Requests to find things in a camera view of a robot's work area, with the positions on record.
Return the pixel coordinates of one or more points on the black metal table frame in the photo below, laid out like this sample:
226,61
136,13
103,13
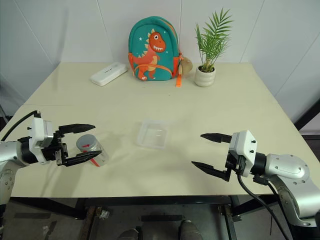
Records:
150,200

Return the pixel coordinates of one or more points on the white ribbed plant pot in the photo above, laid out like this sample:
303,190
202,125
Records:
205,77

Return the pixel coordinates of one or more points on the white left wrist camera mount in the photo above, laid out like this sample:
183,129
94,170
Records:
37,131

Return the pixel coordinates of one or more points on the clear jar with red items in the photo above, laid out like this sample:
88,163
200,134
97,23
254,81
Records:
101,156

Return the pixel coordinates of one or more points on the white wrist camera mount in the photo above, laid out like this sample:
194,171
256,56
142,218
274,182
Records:
37,131
243,147

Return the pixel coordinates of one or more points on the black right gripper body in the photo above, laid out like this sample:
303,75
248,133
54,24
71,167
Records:
233,163

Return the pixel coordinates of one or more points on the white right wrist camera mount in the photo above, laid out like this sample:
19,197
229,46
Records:
243,147

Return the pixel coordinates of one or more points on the teal dinosaur backpack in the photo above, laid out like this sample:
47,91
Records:
152,37

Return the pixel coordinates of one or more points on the green artificial palm plant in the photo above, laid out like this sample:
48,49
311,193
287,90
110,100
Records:
212,37

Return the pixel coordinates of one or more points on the beige plush pendant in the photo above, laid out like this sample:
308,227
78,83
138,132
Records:
186,66

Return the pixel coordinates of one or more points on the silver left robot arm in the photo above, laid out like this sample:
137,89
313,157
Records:
10,152

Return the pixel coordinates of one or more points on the black metal stand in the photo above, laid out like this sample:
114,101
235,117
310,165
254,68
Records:
308,117

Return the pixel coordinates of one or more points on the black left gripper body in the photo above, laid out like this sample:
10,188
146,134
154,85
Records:
51,151

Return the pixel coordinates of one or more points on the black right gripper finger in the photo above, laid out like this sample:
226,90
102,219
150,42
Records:
216,137
208,168

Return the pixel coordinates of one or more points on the clear plastic tray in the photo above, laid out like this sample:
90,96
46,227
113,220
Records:
153,135

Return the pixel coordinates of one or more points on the grey bottle cap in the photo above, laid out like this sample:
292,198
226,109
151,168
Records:
87,143

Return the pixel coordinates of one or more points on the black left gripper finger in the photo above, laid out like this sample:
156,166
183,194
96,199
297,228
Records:
82,158
77,128

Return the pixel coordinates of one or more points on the white rectangular case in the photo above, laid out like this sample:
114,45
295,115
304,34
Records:
108,74

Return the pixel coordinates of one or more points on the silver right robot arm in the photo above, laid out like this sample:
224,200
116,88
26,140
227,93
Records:
290,170

